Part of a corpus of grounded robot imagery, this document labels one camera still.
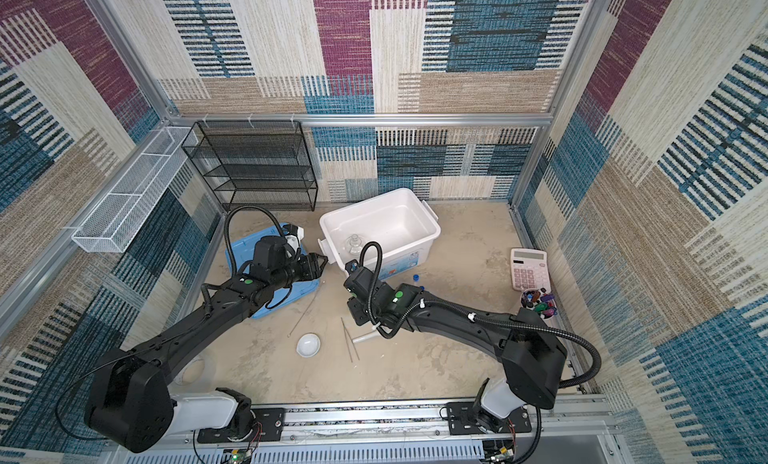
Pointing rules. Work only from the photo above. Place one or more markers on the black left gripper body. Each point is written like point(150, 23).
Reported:
point(291, 271)

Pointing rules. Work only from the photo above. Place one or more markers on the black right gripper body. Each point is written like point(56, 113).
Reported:
point(373, 312)

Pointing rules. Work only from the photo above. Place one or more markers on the white ceramic pestle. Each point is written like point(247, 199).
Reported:
point(365, 337)

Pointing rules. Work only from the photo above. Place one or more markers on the glass flask with stopper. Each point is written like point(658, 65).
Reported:
point(353, 245)

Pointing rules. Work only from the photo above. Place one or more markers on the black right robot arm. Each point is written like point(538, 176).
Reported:
point(537, 360)

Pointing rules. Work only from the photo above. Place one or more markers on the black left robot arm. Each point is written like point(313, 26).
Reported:
point(129, 401)

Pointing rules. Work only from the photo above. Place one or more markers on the metal tweezers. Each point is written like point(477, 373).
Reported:
point(353, 353)

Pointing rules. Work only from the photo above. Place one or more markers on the blue plastic bin lid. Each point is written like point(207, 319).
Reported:
point(239, 260)

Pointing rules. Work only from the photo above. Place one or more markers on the white ceramic mortar bowl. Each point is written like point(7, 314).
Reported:
point(308, 345)

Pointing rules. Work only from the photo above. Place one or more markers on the white plastic storage bin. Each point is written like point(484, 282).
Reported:
point(404, 226)

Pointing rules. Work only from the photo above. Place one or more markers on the clear tape roll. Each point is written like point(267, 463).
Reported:
point(200, 372)

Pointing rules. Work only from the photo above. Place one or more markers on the pink calculator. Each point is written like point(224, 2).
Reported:
point(529, 270)

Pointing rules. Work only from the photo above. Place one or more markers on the pink cup of markers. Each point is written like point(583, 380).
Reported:
point(540, 301)

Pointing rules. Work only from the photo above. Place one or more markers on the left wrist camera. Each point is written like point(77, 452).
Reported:
point(293, 234)

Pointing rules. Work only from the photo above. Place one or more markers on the black wire shelf rack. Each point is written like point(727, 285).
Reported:
point(245, 162)

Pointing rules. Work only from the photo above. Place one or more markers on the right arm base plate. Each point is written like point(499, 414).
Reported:
point(467, 418)

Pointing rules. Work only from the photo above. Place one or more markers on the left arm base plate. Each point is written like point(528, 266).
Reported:
point(261, 424)

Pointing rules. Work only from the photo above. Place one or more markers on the white mesh wall basket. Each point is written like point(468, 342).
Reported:
point(118, 217)

